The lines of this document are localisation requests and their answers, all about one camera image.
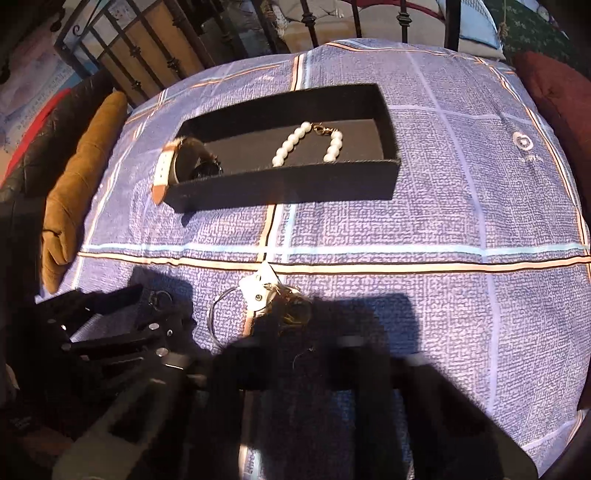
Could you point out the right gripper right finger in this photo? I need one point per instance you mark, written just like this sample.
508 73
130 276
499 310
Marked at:
366 403

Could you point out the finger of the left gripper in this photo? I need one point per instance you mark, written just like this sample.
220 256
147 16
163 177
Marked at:
76 306

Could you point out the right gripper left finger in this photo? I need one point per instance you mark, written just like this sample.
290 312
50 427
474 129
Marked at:
181 420

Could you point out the white brown strap watch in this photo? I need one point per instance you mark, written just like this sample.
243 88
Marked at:
180 160

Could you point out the black jewelry tray box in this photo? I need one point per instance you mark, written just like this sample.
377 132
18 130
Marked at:
325 144

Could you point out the black quilted leather cushion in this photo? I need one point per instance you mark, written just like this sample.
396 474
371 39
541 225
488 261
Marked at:
52 139

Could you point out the purple plaid bed cover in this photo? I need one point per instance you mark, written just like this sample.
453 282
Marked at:
484 233

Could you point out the dark red cushion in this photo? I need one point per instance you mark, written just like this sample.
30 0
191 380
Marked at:
563 97

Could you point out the beige hanging swing bed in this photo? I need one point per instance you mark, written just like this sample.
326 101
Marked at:
379 20

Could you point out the black iron bed frame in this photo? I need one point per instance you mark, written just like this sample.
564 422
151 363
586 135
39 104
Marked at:
146 46

